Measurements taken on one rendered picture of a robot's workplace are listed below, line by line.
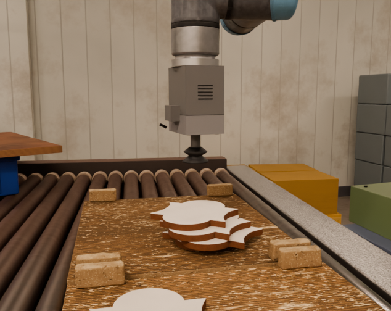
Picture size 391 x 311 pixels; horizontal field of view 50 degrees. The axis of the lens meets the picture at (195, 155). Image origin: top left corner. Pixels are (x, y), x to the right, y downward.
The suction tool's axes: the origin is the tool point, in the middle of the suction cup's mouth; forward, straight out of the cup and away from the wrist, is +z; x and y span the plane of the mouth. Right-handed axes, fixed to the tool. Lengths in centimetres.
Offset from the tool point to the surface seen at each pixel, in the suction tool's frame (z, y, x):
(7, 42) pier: -55, -340, -41
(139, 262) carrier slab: 12.7, 7.4, -11.3
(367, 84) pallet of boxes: -20, -285, 300
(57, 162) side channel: 11, -80, -18
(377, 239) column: 19.4, -2.1, 41.6
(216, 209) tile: 8.2, 0.6, 3.5
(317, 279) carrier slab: 12.7, 21.0, 8.6
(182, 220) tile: 8.2, 4.5, -3.8
